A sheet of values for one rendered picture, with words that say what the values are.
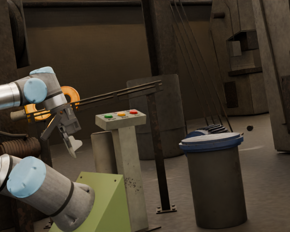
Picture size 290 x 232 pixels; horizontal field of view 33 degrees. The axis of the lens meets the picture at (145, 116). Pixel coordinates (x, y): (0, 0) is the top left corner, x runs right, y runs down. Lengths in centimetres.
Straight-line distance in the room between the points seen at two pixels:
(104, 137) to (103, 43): 787
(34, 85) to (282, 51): 287
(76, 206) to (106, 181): 15
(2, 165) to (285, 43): 292
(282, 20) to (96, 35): 653
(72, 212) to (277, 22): 296
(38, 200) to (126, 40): 905
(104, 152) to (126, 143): 16
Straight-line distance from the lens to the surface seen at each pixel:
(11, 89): 173
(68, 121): 193
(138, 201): 249
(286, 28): 421
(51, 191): 172
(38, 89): 175
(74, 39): 1005
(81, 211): 177
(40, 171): 171
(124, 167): 243
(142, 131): 517
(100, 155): 254
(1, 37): 317
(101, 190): 180
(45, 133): 194
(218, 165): 232
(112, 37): 1047
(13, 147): 280
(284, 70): 427
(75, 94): 282
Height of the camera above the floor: 67
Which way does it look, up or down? 2 degrees down
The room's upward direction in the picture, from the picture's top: 8 degrees counter-clockwise
